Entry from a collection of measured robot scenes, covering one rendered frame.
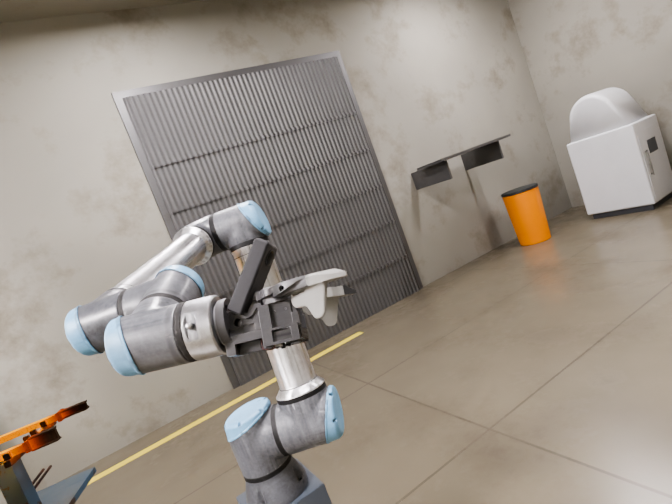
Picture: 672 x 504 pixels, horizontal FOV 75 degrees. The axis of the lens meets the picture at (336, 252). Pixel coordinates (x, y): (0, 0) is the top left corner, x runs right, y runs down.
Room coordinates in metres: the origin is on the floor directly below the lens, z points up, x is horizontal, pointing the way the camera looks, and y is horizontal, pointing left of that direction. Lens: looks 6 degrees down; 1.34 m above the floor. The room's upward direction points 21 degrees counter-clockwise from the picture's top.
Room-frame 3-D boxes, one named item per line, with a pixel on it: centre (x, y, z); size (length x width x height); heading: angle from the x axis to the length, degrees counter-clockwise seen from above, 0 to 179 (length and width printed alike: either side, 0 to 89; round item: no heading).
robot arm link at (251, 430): (1.26, 0.41, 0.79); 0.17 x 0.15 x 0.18; 84
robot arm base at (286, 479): (1.26, 0.42, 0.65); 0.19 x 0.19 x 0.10
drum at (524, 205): (5.59, -2.47, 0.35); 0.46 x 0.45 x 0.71; 27
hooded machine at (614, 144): (5.41, -3.69, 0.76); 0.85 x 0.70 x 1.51; 27
